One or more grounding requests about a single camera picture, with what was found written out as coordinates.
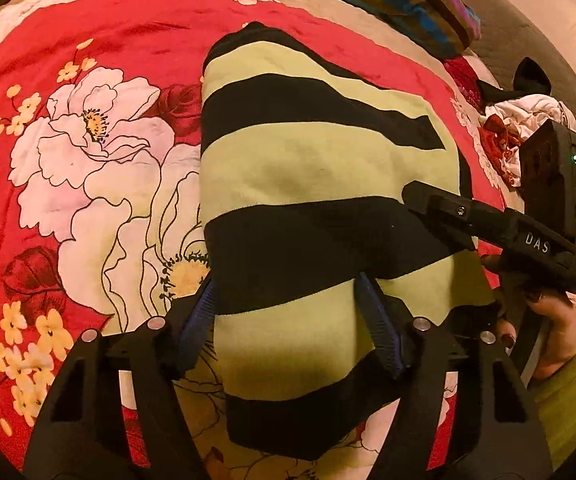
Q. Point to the right hand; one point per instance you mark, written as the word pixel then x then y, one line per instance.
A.
pixel 548 303

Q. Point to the green sleeve forearm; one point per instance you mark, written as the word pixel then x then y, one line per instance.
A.
pixel 555 400

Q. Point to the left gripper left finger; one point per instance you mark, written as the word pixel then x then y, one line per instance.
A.
pixel 80 431

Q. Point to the grey quilted headboard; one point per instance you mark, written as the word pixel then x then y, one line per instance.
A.
pixel 508 36

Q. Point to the green black striped frog sweater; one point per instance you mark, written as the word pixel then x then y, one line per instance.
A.
pixel 303 165

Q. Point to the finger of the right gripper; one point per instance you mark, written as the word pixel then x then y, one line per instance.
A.
pixel 459 217

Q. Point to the white red clothes pile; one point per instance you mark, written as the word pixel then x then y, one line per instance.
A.
pixel 498 129

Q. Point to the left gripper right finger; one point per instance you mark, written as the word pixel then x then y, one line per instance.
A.
pixel 496 433

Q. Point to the red floral blanket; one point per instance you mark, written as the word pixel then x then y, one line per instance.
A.
pixel 100 226

